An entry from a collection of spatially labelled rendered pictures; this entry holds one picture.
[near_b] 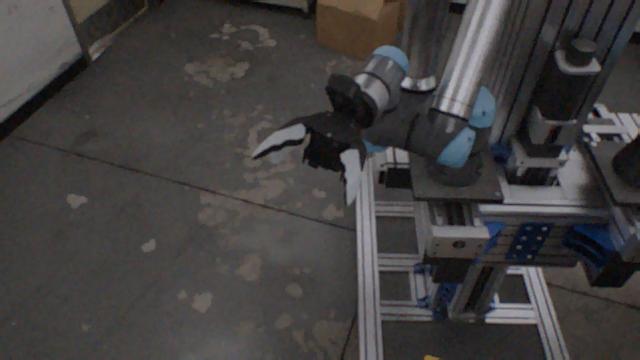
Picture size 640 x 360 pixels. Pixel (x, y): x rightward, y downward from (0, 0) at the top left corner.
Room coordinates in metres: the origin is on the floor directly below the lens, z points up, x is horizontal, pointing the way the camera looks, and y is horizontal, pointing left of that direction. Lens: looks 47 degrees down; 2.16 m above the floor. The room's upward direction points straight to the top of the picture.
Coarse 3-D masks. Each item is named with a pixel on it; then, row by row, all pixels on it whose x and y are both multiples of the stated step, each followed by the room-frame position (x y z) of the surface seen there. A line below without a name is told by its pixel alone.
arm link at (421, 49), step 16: (416, 0) 0.92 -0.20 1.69; (432, 0) 0.91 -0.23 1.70; (448, 0) 0.92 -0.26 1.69; (416, 16) 0.92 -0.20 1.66; (432, 16) 0.91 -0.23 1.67; (416, 32) 0.91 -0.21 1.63; (432, 32) 0.91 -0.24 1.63; (416, 48) 0.91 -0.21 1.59; (432, 48) 0.91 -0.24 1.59; (416, 64) 0.91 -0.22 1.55; (432, 64) 0.92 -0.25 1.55; (416, 80) 0.91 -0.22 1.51; (432, 80) 0.91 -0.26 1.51; (400, 96) 0.91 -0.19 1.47; (416, 96) 0.89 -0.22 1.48; (432, 96) 0.90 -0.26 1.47; (416, 112) 0.89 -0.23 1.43
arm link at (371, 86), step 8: (360, 80) 0.65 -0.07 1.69; (368, 80) 0.65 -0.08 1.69; (376, 80) 0.66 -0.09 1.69; (368, 88) 0.63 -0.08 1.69; (376, 88) 0.64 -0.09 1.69; (384, 88) 0.65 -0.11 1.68; (376, 96) 0.62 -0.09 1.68; (384, 96) 0.64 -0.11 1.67; (376, 104) 0.62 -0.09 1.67; (384, 104) 0.63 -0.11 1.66; (376, 120) 0.62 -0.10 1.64
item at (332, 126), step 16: (368, 96) 0.62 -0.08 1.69; (336, 112) 0.58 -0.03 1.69; (368, 112) 0.61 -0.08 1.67; (320, 128) 0.54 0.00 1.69; (336, 128) 0.54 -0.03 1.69; (352, 128) 0.55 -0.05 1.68; (320, 144) 0.53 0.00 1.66; (336, 144) 0.51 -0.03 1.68; (304, 160) 0.55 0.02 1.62; (320, 160) 0.54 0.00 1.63; (336, 160) 0.52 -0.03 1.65
